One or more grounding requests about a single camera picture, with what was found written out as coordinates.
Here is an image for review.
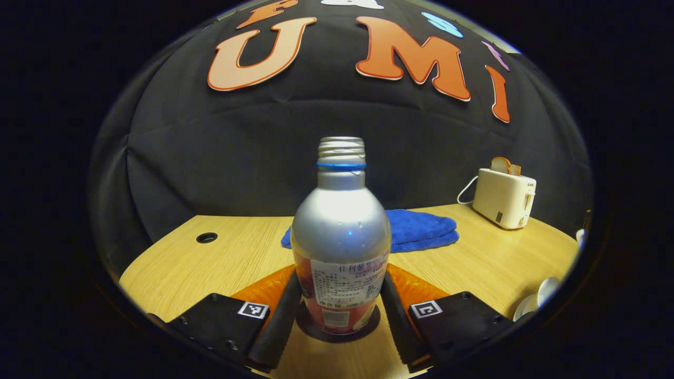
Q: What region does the white teacup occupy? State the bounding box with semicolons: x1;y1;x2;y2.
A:
536;276;562;308

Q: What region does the white toaster cable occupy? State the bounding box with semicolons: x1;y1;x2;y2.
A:
457;175;480;205

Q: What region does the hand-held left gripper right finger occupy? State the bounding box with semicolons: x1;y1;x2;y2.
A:
379;263;533;369

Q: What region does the dark round coaster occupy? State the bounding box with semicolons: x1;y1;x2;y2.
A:
295;303;381;344

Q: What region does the blue folded towel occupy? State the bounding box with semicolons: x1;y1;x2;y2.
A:
281;209;460;253

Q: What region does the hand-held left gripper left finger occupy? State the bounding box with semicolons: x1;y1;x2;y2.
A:
146;264;304;373

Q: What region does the white toaster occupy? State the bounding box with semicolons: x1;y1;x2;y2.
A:
472;168;537;230

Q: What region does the black backdrop cloth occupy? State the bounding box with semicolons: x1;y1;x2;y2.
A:
88;0;594;274

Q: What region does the white saucer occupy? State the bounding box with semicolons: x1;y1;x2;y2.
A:
512;294;540;322

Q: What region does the silver water bottle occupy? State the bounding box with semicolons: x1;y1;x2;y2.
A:
290;136;392;335

